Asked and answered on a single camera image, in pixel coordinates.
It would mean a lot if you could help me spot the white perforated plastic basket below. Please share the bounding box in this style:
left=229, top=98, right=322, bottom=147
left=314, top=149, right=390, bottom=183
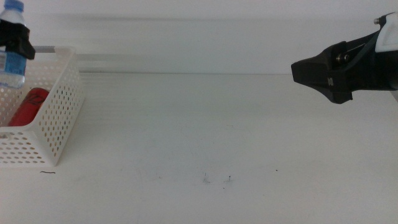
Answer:
left=0, top=46, right=85, bottom=167

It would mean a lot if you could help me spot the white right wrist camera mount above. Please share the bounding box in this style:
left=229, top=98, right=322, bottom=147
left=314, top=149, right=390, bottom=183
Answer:
left=374, top=14, right=398, bottom=54

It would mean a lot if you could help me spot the clear water bottle blue cap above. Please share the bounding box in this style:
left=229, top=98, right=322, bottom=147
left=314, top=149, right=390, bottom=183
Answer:
left=0, top=0, right=27, bottom=90

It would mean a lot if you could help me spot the red soda can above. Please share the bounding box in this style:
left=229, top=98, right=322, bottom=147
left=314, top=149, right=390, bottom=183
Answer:
left=8, top=87, right=50, bottom=127

